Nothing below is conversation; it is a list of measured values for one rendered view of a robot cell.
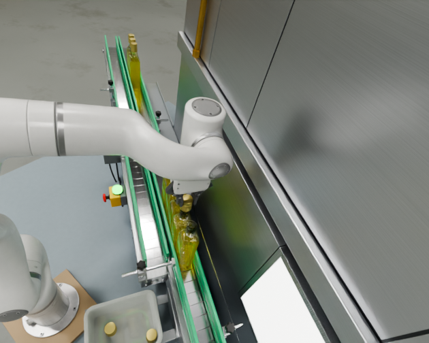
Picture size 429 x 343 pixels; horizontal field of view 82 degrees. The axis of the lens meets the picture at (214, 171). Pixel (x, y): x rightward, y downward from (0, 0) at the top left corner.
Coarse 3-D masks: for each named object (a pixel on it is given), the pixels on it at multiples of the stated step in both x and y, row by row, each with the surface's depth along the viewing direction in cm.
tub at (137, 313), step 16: (112, 304) 82; (128, 304) 87; (144, 304) 89; (96, 320) 83; (112, 320) 84; (128, 320) 85; (144, 320) 86; (96, 336) 80; (112, 336) 81; (128, 336) 82; (144, 336) 83; (160, 336) 78
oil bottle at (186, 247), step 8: (184, 232) 76; (184, 240) 75; (192, 240) 76; (176, 248) 85; (184, 248) 77; (192, 248) 79; (176, 256) 87; (184, 256) 82; (192, 256) 84; (184, 264) 88
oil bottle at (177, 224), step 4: (176, 216) 79; (188, 216) 80; (172, 220) 83; (176, 220) 79; (180, 220) 78; (188, 220) 79; (172, 224) 83; (176, 224) 79; (180, 224) 78; (184, 224) 78; (172, 228) 84; (176, 228) 79; (180, 228) 79; (172, 232) 85; (176, 232) 80; (172, 236) 86; (176, 236) 82; (172, 240) 87; (176, 240) 84
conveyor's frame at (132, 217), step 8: (104, 48) 186; (104, 56) 188; (112, 104) 145; (128, 184) 109; (128, 192) 107; (128, 200) 104; (128, 208) 111; (136, 224) 98; (136, 232) 95; (136, 240) 93; (136, 248) 91; (152, 248) 93; (136, 256) 91; (168, 272) 88; (168, 280) 89; (192, 280) 88; (176, 288) 85; (176, 296) 83; (176, 304) 82; (176, 312) 81; (176, 320) 83; (184, 320) 79; (184, 328) 78; (184, 336) 76
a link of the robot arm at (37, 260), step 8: (24, 240) 72; (32, 240) 74; (32, 248) 72; (40, 248) 75; (32, 256) 71; (40, 256) 74; (32, 264) 70; (40, 264) 73; (48, 264) 81; (40, 272) 72; (48, 272) 80; (48, 280) 80; (48, 288) 80; (56, 288) 84; (40, 296) 77; (48, 296) 80; (40, 304) 78; (48, 304) 81; (32, 312) 78
